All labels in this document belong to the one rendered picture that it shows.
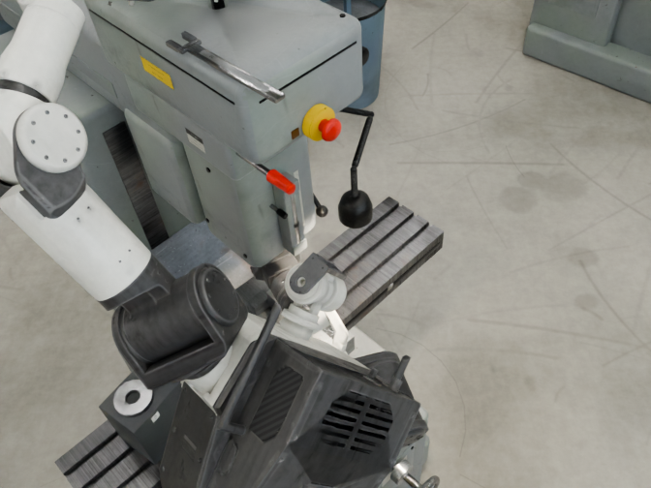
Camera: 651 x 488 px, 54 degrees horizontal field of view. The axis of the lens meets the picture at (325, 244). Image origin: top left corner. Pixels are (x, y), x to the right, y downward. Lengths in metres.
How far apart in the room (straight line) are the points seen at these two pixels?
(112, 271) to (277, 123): 0.37
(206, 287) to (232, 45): 0.41
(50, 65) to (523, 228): 2.78
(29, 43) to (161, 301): 0.34
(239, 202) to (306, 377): 0.55
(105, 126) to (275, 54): 0.68
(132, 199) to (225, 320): 0.95
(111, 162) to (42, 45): 0.85
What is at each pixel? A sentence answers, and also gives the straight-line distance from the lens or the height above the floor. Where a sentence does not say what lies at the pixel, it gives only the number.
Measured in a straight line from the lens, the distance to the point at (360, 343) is 1.88.
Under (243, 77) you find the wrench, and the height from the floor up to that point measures 1.90.
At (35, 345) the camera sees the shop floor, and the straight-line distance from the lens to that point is 3.25.
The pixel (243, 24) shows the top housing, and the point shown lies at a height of 1.89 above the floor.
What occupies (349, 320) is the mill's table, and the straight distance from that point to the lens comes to 1.86.
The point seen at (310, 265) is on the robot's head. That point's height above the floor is 1.69.
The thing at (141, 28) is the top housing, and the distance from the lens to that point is 1.16.
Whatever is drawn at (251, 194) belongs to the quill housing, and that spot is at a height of 1.55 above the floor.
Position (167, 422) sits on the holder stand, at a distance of 1.64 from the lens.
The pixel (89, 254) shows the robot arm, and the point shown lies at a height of 1.88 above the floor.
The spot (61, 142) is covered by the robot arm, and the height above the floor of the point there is 1.99.
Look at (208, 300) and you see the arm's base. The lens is 0.82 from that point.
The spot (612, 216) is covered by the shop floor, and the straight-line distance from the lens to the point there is 3.51.
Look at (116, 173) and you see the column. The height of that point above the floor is 1.37.
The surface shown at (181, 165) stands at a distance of 1.40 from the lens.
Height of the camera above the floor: 2.44
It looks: 50 degrees down
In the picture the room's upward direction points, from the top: 6 degrees counter-clockwise
